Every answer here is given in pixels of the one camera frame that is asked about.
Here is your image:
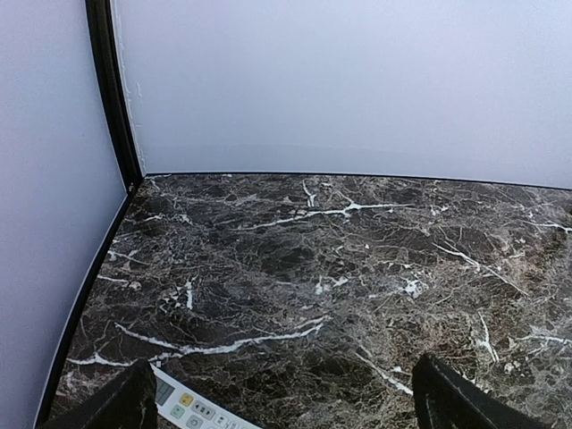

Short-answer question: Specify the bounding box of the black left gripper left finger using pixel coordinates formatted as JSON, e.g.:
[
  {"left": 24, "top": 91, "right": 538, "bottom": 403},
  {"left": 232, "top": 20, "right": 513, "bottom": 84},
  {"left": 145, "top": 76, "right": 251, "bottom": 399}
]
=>
[{"left": 42, "top": 359, "right": 157, "bottom": 429}]

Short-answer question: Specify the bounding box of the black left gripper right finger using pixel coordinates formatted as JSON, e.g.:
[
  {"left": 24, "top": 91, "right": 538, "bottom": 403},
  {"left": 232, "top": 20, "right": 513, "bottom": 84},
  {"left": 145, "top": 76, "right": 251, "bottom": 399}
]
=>
[{"left": 412, "top": 354, "right": 545, "bottom": 429}]

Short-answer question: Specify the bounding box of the white remote control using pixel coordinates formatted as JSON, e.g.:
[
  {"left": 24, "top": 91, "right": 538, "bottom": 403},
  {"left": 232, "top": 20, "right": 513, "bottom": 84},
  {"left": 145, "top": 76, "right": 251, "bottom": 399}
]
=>
[{"left": 151, "top": 365, "right": 259, "bottom": 429}]

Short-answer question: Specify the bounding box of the black left corner post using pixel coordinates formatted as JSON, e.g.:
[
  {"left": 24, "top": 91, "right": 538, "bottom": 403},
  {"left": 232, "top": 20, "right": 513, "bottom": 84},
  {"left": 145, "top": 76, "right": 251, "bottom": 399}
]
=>
[{"left": 85, "top": 0, "right": 143, "bottom": 195}]

